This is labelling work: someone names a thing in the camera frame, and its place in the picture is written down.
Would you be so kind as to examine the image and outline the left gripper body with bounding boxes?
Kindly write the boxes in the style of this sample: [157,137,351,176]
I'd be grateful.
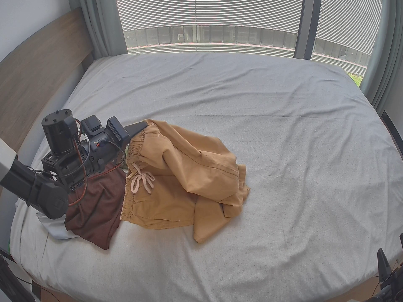
[80,116,130,176]

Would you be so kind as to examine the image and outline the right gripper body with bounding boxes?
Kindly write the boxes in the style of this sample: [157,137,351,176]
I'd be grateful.
[379,279,403,302]

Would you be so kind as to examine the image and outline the tan shorts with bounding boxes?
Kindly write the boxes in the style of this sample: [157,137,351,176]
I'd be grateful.
[120,118,251,244]

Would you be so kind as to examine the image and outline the bed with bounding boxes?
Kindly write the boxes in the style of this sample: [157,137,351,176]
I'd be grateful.
[0,7,403,302]

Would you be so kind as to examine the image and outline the brown shorts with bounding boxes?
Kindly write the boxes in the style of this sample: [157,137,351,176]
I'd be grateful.
[64,162,128,250]

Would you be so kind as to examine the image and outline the white garment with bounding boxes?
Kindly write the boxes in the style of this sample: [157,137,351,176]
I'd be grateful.
[36,212,79,241]

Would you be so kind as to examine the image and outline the grey-green curtain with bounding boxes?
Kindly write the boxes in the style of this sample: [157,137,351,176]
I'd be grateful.
[66,0,128,59]
[359,0,403,116]

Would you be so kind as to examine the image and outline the window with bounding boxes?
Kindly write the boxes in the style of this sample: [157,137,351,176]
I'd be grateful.
[113,0,386,87]

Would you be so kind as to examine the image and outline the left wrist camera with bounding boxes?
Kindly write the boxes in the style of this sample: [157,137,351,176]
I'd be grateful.
[81,115,103,136]

